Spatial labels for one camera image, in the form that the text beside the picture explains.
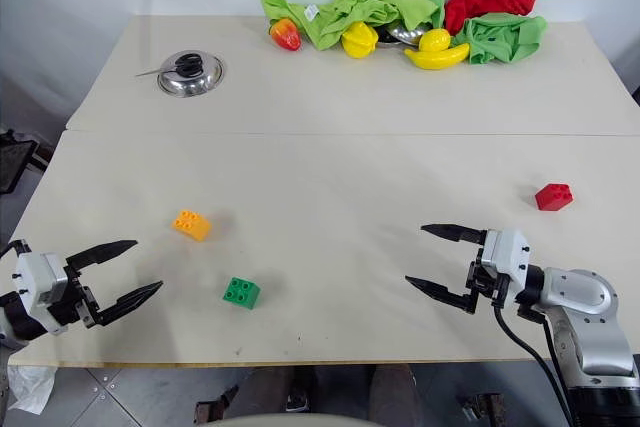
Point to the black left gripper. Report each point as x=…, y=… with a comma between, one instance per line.
x=75, y=299

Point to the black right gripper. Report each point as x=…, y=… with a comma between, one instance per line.
x=481, y=279

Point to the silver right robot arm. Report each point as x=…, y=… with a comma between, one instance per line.
x=585, y=293

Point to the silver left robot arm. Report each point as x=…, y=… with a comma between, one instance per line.
x=16, y=318

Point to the orange toy brick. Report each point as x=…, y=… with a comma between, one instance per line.
x=192, y=224

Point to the red toy brick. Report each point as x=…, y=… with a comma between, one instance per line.
x=554, y=197

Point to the green toy brick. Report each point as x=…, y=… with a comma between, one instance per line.
x=241, y=292

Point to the white crumpled plastic sheet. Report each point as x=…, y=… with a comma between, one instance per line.
x=32, y=387

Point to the black white shoe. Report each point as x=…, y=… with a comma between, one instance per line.
x=299, y=401

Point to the yellow toy banana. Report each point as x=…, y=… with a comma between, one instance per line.
x=440, y=58

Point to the thin metal stick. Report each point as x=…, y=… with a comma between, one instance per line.
x=149, y=72

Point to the steel pot lid black knob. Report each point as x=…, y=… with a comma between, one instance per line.
x=192, y=74

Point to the yellow toy lemon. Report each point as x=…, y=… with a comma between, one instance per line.
x=435, y=39

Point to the steel bowl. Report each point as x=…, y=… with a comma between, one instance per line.
x=405, y=34

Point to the small crumpled green cloth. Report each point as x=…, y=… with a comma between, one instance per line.
x=505, y=37

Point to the yellow toy bell pepper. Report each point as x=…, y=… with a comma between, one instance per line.
x=359, y=39

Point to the large crumpled green cloth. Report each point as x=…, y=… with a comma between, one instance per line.
x=370, y=2

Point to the red toy strawberry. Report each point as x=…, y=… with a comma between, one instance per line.
x=286, y=34

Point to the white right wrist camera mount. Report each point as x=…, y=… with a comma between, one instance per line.
x=505, y=249

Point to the rusty metal bracket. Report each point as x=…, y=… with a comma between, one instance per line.
x=482, y=407
x=212, y=407

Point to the black metal frame stand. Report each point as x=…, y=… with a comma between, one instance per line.
x=14, y=162

